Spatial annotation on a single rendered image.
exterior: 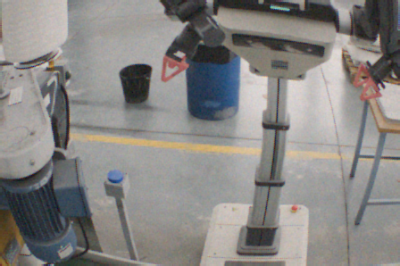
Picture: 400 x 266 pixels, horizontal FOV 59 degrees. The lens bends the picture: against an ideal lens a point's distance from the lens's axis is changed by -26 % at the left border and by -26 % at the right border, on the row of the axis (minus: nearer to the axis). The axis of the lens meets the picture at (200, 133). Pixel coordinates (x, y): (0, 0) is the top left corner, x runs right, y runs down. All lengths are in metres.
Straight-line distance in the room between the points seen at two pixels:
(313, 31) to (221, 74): 2.08
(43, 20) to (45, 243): 0.47
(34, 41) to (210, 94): 2.70
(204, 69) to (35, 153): 2.64
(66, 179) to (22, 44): 0.29
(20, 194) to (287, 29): 0.90
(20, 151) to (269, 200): 1.32
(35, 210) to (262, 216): 1.27
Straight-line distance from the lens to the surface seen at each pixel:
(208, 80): 3.31
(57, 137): 1.30
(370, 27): 1.15
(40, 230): 0.86
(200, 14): 1.09
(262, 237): 1.99
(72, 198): 0.82
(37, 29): 0.77
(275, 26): 1.28
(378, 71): 1.18
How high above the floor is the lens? 1.79
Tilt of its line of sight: 32 degrees down
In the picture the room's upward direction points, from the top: 1 degrees counter-clockwise
